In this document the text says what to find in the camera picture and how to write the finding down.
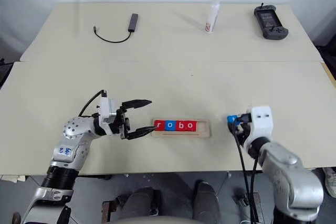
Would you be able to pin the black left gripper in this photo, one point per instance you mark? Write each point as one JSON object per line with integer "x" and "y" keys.
{"x": 122, "y": 125}

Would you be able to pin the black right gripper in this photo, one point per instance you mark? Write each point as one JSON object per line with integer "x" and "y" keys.
{"x": 246, "y": 129}

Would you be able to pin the blue letter t tile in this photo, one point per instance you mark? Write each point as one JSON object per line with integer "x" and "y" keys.
{"x": 231, "y": 118}

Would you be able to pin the red letter r tile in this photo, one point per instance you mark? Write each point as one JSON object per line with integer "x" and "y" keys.
{"x": 159, "y": 126}

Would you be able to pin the blue letter o tile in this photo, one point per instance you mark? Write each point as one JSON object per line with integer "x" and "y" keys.
{"x": 170, "y": 126}

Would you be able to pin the red letter b tile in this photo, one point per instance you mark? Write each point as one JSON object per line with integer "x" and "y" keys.
{"x": 180, "y": 126}

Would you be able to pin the red letter o tile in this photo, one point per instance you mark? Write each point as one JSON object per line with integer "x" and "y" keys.
{"x": 190, "y": 126}

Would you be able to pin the wooden letter tray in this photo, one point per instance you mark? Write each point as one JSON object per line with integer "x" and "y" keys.
{"x": 183, "y": 134}

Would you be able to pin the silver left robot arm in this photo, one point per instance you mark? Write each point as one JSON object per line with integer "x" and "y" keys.
{"x": 76, "y": 129}

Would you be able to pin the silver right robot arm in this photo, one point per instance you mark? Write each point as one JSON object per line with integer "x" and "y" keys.
{"x": 294, "y": 182}

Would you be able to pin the dark rounded shape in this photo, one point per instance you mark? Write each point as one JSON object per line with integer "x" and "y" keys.
{"x": 206, "y": 200}
{"x": 141, "y": 203}

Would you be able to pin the black handheld controller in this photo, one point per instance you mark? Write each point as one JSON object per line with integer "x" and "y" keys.
{"x": 270, "y": 22}

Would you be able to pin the grey sneaker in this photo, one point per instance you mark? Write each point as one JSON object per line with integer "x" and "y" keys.
{"x": 330, "y": 182}

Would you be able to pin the white plastic bottle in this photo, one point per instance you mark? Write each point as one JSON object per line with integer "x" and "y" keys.
{"x": 212, "y": 15}

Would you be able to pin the black equipment beside table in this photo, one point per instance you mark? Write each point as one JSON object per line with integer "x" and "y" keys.
{"x": 329, "y": 58}
{"x": 4, "y": 69}

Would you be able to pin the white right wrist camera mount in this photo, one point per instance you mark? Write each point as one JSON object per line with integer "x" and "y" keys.
{"x": 260, "y": 121}

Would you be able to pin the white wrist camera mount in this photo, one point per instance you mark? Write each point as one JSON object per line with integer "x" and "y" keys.
{"x": 260, "y": 121}
{"x": 105, "y": 108}

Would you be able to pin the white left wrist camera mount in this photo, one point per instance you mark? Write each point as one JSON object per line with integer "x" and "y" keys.
{"x": 105, "y": 108}

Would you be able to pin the rusty metal frame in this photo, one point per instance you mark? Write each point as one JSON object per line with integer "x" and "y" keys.
{"x": 240, "y": 200}
{"x": 107, "y": 208}

